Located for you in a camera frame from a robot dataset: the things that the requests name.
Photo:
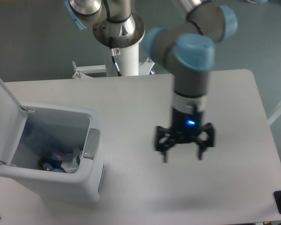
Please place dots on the clear plastic water bottle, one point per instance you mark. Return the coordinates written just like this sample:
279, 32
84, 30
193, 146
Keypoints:
51, 151

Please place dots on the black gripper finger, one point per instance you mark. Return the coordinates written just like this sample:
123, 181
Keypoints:
165, 139
209, 142

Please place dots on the white pedestal base frame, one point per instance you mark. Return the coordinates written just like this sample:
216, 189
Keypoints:
145, 68

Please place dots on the white open trash can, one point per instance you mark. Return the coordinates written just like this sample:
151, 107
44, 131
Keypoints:
74, 127

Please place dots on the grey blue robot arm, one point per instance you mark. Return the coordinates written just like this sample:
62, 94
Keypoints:
187, 52

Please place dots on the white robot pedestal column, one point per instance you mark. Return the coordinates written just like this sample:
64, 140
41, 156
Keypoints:
127, 61

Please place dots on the white paper carton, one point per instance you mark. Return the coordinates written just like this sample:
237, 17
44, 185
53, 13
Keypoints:
71, 161

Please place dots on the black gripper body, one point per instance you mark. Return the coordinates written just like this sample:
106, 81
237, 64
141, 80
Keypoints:
184, 124

